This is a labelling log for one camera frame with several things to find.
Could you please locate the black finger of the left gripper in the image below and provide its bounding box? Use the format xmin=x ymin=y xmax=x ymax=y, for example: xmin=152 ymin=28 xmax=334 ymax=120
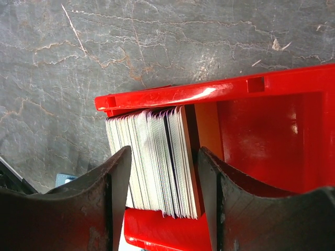
xmin=1 ymin=157 xmax=38 ymax=195

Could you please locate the stack of white cards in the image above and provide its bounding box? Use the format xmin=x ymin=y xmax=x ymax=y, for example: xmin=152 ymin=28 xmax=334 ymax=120
xmin=105 ymin=105 xmax=202 ymax=219

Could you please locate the red plastic bin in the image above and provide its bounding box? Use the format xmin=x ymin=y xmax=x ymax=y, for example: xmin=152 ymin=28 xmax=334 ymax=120
xmin=95 ymin=64 xmax=334 ymax=250

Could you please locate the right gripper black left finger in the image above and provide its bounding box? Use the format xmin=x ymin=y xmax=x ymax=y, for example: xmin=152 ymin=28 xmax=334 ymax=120
xmin=1 ymin=146 xmax=131 ymax=250

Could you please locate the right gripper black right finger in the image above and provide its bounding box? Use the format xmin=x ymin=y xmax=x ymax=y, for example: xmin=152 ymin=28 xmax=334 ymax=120
xmin=198 ymin=147 xmax=334 ymax=250

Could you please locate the blue leather card holder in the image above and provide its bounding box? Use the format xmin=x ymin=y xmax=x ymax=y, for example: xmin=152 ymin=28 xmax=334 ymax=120
xmin=55 ymin=173 xmax=78 ymax=187

